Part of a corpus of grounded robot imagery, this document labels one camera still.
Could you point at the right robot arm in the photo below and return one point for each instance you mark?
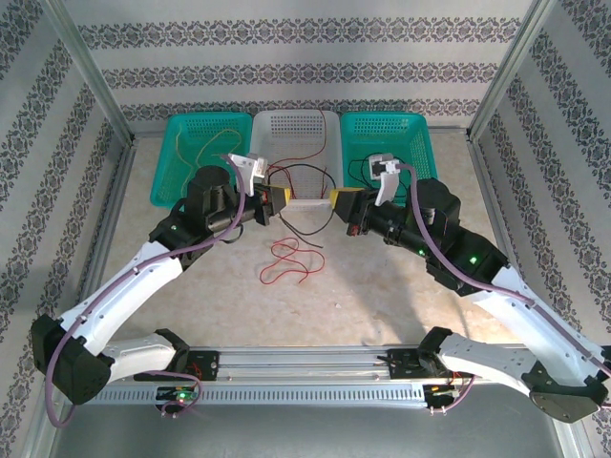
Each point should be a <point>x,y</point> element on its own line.
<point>525,315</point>

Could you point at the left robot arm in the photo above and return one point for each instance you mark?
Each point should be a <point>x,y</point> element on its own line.
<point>119,291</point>

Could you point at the white plastic basket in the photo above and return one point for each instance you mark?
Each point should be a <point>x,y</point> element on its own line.
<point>296,129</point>

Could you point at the teal plastic basket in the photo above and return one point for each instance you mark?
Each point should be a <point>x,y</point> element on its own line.
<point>406,133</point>
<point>215,124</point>

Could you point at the small circuit board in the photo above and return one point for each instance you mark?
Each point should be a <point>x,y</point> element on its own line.
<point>179,396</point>
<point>439,390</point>

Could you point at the grey metal sheet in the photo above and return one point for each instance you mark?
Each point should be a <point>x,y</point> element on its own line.
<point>305,434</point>

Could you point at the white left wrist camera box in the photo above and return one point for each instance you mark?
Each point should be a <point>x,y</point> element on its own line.
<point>248,164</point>

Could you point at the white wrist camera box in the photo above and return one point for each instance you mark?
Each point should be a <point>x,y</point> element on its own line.
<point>248,164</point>
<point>389,186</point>

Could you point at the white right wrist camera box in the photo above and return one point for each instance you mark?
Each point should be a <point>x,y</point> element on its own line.
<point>389,186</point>

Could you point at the aluminium side rail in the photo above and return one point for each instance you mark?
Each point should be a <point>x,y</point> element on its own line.
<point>491,205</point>
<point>117,191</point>

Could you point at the long aluminium base rail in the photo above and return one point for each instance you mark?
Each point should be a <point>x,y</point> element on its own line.
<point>305,358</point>

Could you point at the aluminium frame post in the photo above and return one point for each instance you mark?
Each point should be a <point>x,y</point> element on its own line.
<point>511,67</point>
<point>90,67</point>

